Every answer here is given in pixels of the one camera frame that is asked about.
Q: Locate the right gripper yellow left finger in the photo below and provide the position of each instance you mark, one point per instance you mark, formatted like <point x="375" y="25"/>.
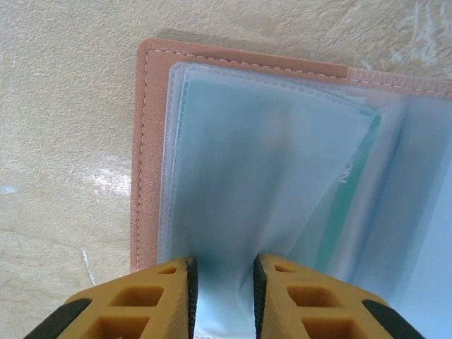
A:
<point x="134" y="318"/>

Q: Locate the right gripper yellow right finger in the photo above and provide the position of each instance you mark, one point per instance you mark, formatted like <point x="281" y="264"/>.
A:
<point x="318" y="318"/>

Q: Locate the teal plastic card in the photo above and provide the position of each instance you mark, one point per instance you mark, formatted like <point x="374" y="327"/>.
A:
<point x="353" y="169"/>

